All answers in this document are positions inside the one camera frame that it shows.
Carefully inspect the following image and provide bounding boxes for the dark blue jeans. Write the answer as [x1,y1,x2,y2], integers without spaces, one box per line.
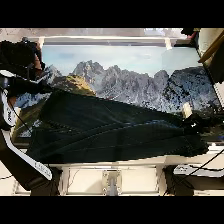
[25,89,210,165]

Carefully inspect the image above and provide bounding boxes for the brown clothes hanger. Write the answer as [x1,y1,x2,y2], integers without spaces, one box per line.
[197,32,224,64]

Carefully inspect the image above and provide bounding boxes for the black garment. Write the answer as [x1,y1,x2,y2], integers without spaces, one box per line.
[0,39,45,80]

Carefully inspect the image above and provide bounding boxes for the silver frame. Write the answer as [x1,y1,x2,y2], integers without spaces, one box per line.
[0,142,224,197]

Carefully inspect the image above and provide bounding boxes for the black cable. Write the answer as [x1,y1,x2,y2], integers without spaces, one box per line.
[171,148,224,191]

